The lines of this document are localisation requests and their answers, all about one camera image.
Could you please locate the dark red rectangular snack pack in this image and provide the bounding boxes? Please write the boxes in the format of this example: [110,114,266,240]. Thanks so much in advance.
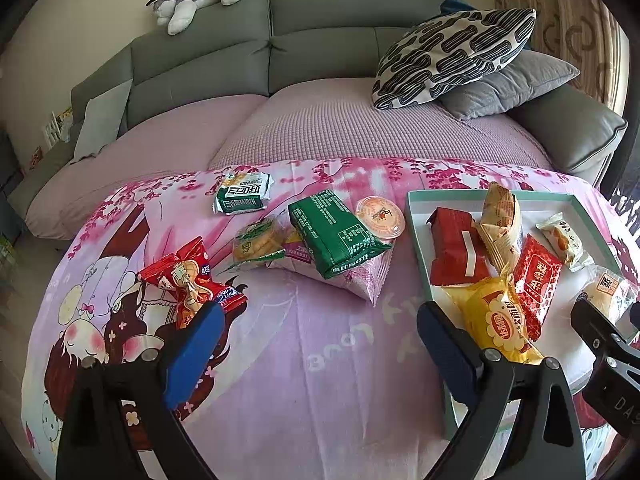
[427,207,489,286]

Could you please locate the beige barcode cracker pack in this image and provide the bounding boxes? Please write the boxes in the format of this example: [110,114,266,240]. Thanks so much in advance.
[475,182,523,274]

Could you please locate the clear wrapped small bun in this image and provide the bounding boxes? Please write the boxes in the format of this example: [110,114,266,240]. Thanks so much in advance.
[582,264,639,324]

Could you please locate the yellow cake snack pack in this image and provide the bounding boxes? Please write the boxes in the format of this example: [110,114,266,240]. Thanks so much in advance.
[445,276,544,364]

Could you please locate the small red snack packet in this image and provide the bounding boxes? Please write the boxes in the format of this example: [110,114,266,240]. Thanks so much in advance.
[513,234,563,341]

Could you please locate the teal white box tray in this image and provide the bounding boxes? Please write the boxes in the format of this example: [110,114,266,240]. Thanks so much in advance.
[404,188,640,441]

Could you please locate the small white pastry packet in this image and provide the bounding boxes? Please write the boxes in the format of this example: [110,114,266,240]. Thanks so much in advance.
[536,212,594,272]

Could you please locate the red festive snack bag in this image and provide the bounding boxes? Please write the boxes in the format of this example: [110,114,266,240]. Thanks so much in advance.
[139,236,246,330]

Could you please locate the pink cartoon print cloth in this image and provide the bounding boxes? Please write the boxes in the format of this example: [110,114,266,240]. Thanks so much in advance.
[22,156,640,480]

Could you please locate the jelly cup with orange lid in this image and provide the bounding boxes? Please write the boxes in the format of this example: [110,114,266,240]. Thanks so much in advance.
[355,196,406,240]

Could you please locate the dark green snack pack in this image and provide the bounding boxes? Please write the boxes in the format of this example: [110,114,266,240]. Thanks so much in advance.
[288,190,392,280]

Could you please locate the clear green biscuit pack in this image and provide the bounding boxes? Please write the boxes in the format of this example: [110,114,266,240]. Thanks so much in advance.
[224,214,295,272]

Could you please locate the green white small snack pack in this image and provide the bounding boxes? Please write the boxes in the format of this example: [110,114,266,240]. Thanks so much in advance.
[213,172,272,216]

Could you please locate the light grey cushion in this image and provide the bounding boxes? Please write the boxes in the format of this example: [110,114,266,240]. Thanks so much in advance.
[72,79,132,162]

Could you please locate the grey velvet pillow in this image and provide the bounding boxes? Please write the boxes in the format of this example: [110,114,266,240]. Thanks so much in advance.
[438,50,580,120]

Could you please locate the pink waffle sofa cover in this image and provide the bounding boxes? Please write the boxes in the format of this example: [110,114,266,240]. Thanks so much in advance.
[11,78,552,240]

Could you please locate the beige patterned curtain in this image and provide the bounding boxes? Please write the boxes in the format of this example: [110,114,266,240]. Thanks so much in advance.
[495,0,630,114]

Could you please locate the black white patterned pillow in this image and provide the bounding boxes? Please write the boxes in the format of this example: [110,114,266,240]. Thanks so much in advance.
[372,8,537,110]

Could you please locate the dark blue cloth behind pillow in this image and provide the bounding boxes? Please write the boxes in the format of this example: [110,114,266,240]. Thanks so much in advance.
[440,0,475,15]

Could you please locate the grey fabric sofa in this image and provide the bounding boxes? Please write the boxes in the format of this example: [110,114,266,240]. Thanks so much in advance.
[7,0,628,221]

